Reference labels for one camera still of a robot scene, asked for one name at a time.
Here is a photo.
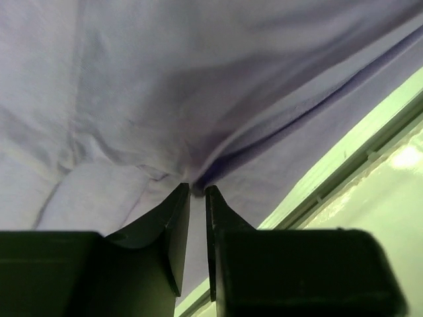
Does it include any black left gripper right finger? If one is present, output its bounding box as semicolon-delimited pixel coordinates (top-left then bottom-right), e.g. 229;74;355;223
205;186;408;316

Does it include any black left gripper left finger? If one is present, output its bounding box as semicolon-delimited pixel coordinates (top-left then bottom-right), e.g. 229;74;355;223
1;184;190;316

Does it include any purple t-shirt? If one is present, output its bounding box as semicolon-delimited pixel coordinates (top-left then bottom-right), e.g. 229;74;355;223
0;0;423;300

